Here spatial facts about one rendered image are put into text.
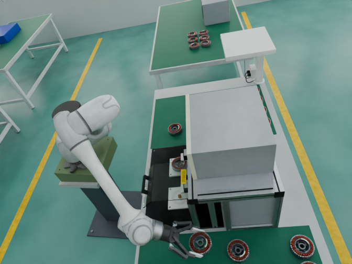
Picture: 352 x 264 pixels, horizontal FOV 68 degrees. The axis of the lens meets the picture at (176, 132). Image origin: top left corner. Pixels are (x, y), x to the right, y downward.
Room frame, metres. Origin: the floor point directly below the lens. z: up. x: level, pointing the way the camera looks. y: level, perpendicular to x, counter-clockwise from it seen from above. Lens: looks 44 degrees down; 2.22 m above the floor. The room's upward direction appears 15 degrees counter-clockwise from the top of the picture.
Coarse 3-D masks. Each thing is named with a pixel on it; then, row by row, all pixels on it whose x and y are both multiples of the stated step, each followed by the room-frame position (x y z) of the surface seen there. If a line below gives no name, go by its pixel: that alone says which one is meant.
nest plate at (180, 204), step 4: (176, 200) 0.88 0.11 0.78; (180, 200) 0.87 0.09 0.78; (184, 200) 0.87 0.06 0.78; (168, 204) 0.87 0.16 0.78; (172, 204) 0.86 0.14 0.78; (176, 204) 0.85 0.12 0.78; (180, 204) 0.85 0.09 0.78; (184, 204) 0.84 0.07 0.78; (168, 208) 0.84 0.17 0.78; (172, 208) 0.83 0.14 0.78; (176, 208) 0.83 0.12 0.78; (180, 208) 0.82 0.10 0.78; (184, 208) 0.82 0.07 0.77
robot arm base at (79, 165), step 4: (64, 164) 1.35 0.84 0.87; (68, 164) 1.34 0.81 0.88; (72, 164) 1.31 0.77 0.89; (76, 164) 1.31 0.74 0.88; (80, 164) 1.31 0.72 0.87; (64, 168) 1.33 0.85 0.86; (72, 168) 1.29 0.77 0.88; (80, 168) 1.30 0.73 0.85; (84, 168) 1.28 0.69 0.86; (72, 172) 1.27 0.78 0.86
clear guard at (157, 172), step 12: (156, 168) 0.94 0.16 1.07; (168, 168) 0.92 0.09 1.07; (180, 168) 0.89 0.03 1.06; (156, 180) 0.86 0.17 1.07; (168, 180) 0.84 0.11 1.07; (180, 180) 0.82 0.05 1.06; (156, 192) 0.78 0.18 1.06; (168, 192) 0.76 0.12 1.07; (180, 192) 0.75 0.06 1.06; (144, 204) 0.76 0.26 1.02
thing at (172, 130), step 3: (177, 123) 1.56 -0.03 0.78; (171, 126) 1.54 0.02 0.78; (174, 126) 1.55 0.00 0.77; (177, 126) 1.54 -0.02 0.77; (180, 126) 1.51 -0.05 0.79; (168, 129) 1.52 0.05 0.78; (171, 129) 1.52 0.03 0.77; (174, 129) 1.50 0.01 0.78; (177, 129) 1.51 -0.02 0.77; (180, 129) 1.48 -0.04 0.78; (171, 132) 1.48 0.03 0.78; (174, 132) 1.47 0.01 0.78; (177, 132) 1.46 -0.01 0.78; (180, 132) 1.47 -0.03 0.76; (174, 135) 1.46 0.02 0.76
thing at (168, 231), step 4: (164, 224) 0.62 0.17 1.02; (164, 228) 0.59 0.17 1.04; (168, 228) 0.59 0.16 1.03; (172, 228) 0.61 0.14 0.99; (176, 228) 0.61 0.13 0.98; (164, 232) 0.58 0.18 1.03; (168, 232) 0.58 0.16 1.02; (172, 232) 0.59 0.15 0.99; (164, 236) 0.56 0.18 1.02; (168, 236) 0.56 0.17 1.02; (172, 236) 0.57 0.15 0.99; (176, 236) 0.57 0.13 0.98; (164, 240) 0.56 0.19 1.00; (168, 240) 0.55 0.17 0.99; (172, 240) 0.55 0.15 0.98
